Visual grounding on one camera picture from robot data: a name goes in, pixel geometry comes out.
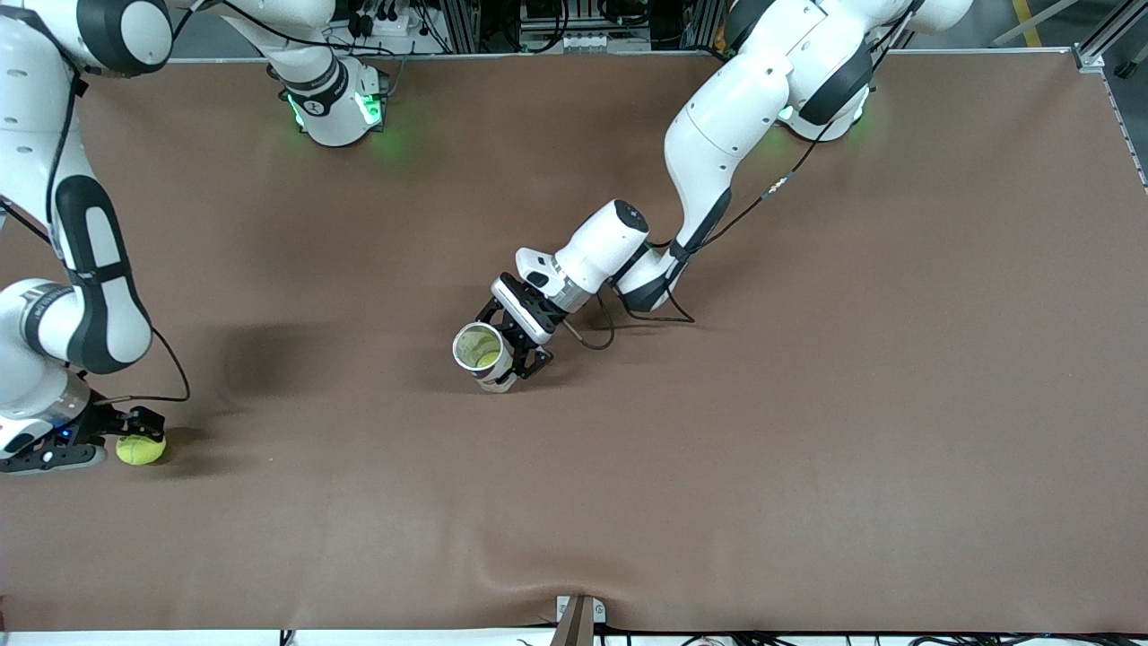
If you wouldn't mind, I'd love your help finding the yellow Monte Carlo tennis ball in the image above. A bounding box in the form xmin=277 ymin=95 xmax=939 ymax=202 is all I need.
xmin=116 ymin=433 xmax=168 ymax=467

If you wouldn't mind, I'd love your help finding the clear tennis ball can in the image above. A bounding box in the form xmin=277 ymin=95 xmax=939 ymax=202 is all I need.
xmin=451 ymin=321 xmax=521 ymax=395

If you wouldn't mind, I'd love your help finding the brown table mat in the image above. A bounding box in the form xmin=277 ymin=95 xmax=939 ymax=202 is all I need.
xmin=0 ymin=49 xmax=1148 ymax=633

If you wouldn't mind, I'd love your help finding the white terminal block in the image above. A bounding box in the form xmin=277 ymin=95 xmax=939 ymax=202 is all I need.
xmin=529 ymin=31 xmax=651 ymax=53

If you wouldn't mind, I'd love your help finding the white power strip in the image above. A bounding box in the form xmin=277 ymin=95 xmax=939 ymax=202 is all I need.
xmin=323 ymin=0 xmax=451 ymax=55

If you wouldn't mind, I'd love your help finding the metal table edge bracket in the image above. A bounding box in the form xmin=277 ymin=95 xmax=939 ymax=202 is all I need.
xmin=554 ymin=595 xmax=607 ymax=646

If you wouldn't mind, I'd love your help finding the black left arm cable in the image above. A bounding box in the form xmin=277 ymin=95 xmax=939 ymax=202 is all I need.
xmin=563 ymin=0 xmax=925 ymax=353

